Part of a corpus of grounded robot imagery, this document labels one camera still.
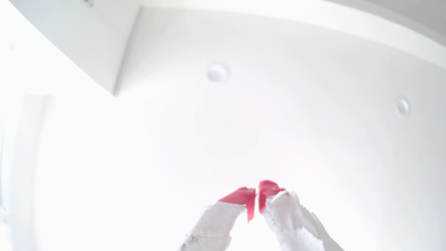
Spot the round recessed ceiling light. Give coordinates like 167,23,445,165
397,97,410,116
207,63,229,83

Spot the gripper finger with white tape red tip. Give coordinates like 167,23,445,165
179,187,257,251
258,180,345,251

